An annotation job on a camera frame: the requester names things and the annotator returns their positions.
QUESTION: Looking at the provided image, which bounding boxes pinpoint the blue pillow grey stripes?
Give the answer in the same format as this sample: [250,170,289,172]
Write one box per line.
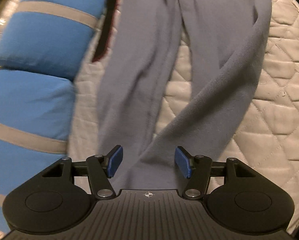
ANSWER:
[0,0,106,80]

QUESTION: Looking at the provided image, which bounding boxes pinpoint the black strap red edge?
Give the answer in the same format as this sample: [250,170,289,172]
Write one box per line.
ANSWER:
[92,0,117,62]

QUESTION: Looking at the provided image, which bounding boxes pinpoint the grey quilted bedspread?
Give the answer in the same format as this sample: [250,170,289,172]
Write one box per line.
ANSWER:
[68,0,299,233]

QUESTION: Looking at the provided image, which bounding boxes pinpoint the grey fleece garment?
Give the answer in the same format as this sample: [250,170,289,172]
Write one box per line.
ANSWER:
[97,0,271,190]

